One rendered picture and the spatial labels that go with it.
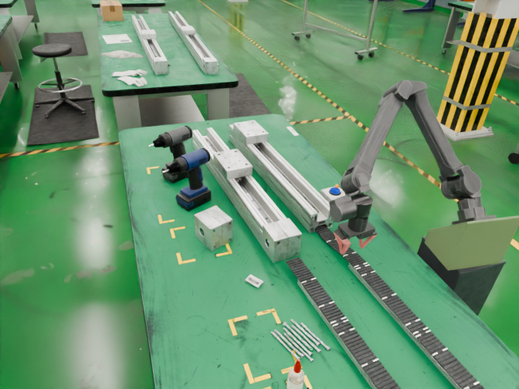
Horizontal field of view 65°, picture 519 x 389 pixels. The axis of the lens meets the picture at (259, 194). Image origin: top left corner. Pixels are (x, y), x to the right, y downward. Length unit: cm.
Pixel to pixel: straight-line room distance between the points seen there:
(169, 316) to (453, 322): 81
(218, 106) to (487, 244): 213
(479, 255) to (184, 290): 96
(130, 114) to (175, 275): 184
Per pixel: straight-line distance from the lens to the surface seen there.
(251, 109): 451
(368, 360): 113
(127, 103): 296
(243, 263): 135
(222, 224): 135
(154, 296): 127
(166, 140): 165
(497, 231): 149
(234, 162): 164
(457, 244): 143
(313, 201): 155
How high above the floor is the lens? 171
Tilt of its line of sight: 34 degrees down
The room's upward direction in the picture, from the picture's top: 3 degrees clockwise
